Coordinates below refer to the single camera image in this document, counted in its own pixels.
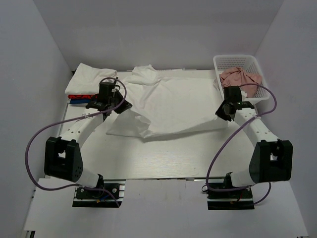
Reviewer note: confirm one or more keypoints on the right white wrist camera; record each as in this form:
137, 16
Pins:
244, 95

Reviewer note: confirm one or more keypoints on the white t-shirt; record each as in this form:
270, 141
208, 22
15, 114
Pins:
86, 79
167, 105

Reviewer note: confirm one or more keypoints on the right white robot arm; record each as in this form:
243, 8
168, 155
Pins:
271, 160

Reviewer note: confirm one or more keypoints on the folded red t-shirt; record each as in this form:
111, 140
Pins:
81, 97

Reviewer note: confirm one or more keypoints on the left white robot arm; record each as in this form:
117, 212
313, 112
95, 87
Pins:
63, 157

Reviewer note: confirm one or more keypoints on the pink crumpled t-shirt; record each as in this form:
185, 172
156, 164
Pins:
237, 76

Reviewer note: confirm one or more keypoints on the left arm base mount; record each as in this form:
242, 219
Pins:
84, 198

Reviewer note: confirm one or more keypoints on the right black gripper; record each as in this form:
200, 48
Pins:
220, 112

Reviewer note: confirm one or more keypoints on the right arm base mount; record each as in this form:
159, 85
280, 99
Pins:
229, 200

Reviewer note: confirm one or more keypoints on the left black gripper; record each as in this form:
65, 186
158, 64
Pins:
124, 105

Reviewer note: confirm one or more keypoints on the folded blue t-shirt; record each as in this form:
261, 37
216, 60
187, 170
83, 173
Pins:
79, 101

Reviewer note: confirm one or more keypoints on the white plastic basket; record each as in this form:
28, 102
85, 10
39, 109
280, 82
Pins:
247, 62

